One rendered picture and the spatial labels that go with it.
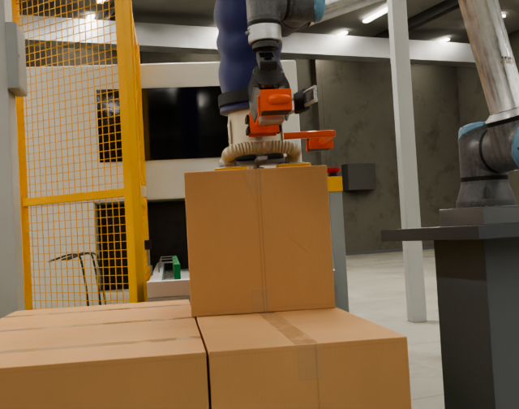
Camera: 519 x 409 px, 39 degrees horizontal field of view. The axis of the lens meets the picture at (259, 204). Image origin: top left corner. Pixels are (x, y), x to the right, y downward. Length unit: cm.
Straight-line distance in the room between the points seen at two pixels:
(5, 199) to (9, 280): 36
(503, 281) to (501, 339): 18
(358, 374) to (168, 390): 37
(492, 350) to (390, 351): 90
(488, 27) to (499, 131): 31
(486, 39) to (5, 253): 221
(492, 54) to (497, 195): 44
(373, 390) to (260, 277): 64
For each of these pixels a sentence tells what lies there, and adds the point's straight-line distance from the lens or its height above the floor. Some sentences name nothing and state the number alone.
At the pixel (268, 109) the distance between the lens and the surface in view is 171.
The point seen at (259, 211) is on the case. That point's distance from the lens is 202.
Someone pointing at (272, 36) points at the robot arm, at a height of 128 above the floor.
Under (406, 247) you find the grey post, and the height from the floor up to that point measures 58.
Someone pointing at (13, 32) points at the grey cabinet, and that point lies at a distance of 352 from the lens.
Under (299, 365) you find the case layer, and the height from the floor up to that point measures 50.
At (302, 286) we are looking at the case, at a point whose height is 61.
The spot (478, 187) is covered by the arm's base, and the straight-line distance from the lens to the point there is 242.
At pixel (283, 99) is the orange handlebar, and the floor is 107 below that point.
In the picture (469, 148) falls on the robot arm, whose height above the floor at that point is 99.
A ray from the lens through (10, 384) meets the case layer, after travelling 146.
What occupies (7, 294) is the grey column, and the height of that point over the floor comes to 56.
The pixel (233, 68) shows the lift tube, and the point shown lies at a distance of 230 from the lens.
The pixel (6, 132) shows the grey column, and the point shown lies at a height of 127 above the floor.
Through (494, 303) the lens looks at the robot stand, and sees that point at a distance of 235.
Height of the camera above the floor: 77
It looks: 2 degrees up
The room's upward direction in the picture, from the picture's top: 3 degrees counter-clockwise
